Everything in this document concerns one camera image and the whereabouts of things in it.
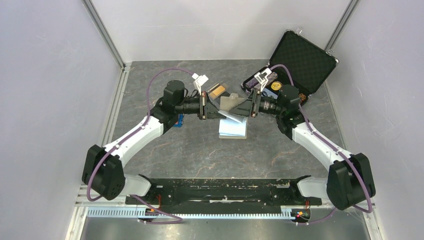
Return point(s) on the orange blue small object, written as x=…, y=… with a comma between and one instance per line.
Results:
x=180, y=120

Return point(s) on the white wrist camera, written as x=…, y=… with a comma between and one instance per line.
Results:
x=199, y=81
x=262, y=78

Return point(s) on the purple poker chip row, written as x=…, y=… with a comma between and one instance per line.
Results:
x=253, y=84

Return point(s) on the yellow dealer chip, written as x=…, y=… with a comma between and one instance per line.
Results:
x=276, y=85

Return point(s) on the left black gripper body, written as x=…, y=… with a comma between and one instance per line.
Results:
x=193, y=106

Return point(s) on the black poker chip case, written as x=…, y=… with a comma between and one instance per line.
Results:
x=308, y=64

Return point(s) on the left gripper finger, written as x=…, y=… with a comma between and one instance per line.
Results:
x=214, y=115
x=212, y=107

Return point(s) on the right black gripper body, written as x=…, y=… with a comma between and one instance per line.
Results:
x=264, y=104

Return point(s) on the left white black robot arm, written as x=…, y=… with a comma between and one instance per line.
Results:
x=103, y=171

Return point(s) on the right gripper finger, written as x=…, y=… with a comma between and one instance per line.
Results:
x=246, y=105
x=248, y=114

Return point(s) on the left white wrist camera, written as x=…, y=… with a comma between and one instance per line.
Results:
x=199, y=81

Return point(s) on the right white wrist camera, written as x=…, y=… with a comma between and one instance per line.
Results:
x=262, y=78

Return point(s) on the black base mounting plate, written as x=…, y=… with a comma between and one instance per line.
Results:
x=226, y=195

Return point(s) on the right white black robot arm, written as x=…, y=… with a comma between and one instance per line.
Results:
x=349, y=182

